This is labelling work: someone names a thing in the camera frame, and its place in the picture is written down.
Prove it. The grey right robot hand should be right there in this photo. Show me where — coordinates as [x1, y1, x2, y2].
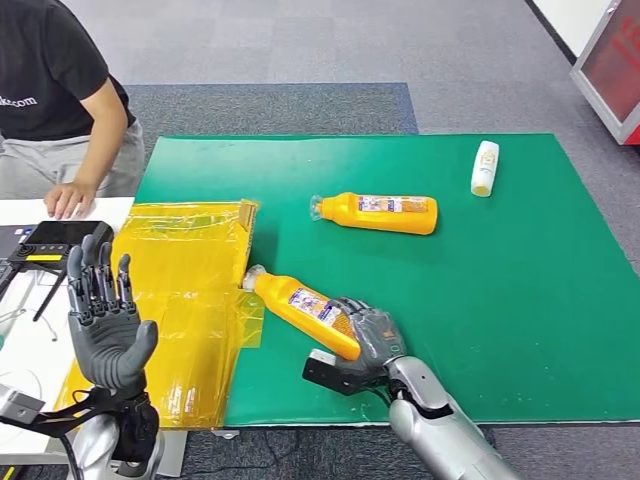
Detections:
[330, 296, 407, 387]

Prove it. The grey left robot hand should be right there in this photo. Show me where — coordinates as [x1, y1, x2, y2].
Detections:
[66, 233, 159, 393]

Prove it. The orange bottle with plastic-wrapped cap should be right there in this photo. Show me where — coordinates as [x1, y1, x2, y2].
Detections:
[309, 192, 439, 237]
[242, 264, 362, 363]

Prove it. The small white bottle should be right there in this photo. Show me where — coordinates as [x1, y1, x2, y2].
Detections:
[470, 139, 500, 199]

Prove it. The black remote controller with antennas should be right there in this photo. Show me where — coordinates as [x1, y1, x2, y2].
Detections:
[0, 220, 115, 324]

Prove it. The yellow taped cardboard box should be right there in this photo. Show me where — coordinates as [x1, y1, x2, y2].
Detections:
[54, 198, 266, 432]

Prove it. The person's left hand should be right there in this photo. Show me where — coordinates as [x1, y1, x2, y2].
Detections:
[43, 180, 97, 222]

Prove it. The dark laptop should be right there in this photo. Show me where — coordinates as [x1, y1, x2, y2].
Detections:
[0, 223, 32, 261]

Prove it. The green mat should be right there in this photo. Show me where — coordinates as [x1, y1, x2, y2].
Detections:
[134, 133, 640, 429]

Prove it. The person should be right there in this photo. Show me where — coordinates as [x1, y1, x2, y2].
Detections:
[0, 0, 146, 222]

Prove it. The red panelled white cabinet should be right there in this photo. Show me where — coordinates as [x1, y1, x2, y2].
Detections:
[570, 0, 640, 146]

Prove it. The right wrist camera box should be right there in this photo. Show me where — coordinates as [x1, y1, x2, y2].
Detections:
[302, 348, 392, 399]

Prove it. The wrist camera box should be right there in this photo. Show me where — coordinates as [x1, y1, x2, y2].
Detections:
[302, 348, 392, 399]
[0, 382, 117, 440]

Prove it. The thin white cable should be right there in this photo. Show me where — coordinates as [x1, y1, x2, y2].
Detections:
[0, 307, 59, 344]
[0, 366, 45, 400]

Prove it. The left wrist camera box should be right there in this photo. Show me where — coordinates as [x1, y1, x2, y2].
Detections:
[0, 382, 117, 440]

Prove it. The grey metal bracket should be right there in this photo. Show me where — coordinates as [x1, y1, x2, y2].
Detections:
[158, 429, 189, 480]

